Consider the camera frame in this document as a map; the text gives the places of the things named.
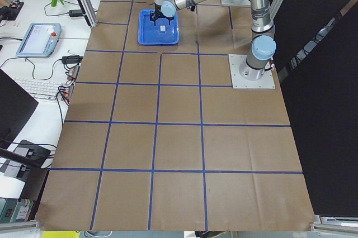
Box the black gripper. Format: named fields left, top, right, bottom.
left=149, top=9, right=174, bottom=26

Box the blue plastic tray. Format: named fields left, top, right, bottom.
left=137, top=9, right=180, bottom=46

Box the black power adapter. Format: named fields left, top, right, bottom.
left=68, top=9, right=83, bottom=17

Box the black adapter near keyboard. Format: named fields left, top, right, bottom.
left=61, top=55, right=83, bottom=64

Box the orange connector hub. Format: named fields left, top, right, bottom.
left=58, top=85, right=74, bottom=105
left=66, top=64, right=80, bottom=80

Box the brown paper table cover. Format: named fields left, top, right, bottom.
left=36, top=0, right=314, bottom=231

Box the teach pendant with screen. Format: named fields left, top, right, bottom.
left=16, top=23, right=62, bottom=58

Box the white keyboard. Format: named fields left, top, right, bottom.
left=14, top=78, right=63, bottom=101

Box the black red button box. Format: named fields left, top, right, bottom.
left=4, top=1, right=24, bottom=21

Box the black monitor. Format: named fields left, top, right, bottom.
left=0, top=70, right=38, bottom=149

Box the black monitor stand base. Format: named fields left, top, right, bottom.
left=1, top=140, right=51, bottom=182

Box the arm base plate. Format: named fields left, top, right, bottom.
left=228, top=54, right=276, bottom=89
left=220, top=0, right=251, bottom=7

